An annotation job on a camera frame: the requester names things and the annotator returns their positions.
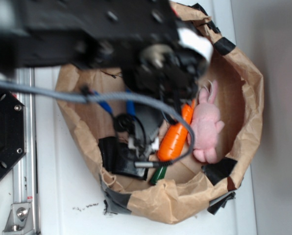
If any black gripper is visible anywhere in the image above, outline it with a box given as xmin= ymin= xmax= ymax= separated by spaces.
xmin=114 ymin=102 xmax=163 ymax=159

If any black box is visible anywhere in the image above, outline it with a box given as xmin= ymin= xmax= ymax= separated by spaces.
xmin=111 ymin=143 xmax=148 ymax=181

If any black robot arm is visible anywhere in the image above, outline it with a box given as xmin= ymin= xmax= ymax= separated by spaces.
xmin=0 ymin=0 xmax=213 ymax=118

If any orange toy carrot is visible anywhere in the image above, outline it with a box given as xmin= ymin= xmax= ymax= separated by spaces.
xmin=157 ymin=100 xmax=195 ymax=162

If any brown paper bag bin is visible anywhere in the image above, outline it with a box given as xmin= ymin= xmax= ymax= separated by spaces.
xmin=58 ymin=3 xmax=264 ymax=224

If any pink plush bunny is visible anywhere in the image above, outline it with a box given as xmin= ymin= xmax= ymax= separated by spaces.
xmin=191 ymin=80 xmax=225 ymax=164

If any grey braided cable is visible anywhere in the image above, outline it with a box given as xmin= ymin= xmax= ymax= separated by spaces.
xmin=0 ymin=77 xmax=195 ymax=168

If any white ribbon cable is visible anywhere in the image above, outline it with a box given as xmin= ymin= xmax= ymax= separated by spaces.
xmin=179 ymin=28 xmax=214 ymax=62

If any aluminium frame rail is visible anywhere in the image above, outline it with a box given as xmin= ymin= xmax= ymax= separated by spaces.
xmin=12 ymin=68 xmax=39 ymax=235

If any black hexagonal base plate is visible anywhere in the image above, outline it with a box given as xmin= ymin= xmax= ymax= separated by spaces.
xmin=0 ymin=89 xmax=25 ymax=181

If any metal corner bracket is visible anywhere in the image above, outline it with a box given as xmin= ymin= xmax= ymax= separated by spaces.
xmin=2 ymin=202 xmax=35 ymax=235

